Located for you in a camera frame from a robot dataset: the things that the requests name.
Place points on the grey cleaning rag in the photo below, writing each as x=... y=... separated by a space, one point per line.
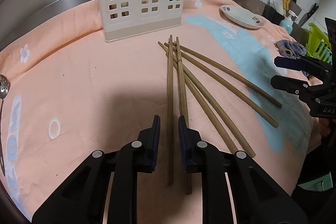
x=291 y=47

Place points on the beige plastic utensil holder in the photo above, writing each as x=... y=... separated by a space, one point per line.
x=136 y=29

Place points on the green dish rack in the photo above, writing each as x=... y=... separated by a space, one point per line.
x=313 y=37

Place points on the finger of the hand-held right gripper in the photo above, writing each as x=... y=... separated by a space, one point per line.
x=286 y=83
x=288 y=62

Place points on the teal plastic container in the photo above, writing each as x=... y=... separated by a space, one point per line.
x=315 y=183

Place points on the peach printed towel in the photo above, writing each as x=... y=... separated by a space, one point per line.
x=78 y=82

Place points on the white floral plate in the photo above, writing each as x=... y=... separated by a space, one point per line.
x=241 y=15

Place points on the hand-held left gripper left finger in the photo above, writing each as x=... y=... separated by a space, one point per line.
x=157 y=140

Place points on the metal slotted spoon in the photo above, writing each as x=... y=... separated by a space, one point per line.
x=4 y=87

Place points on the blue soap bottle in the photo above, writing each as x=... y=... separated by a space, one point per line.
x=287 y=23

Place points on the plain white dish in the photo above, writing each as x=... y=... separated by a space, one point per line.
x=275 y=2

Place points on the yellow scrubber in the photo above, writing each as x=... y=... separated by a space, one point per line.
x=285 y=2

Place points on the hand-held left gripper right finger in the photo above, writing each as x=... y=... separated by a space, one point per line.
x=181 y=140

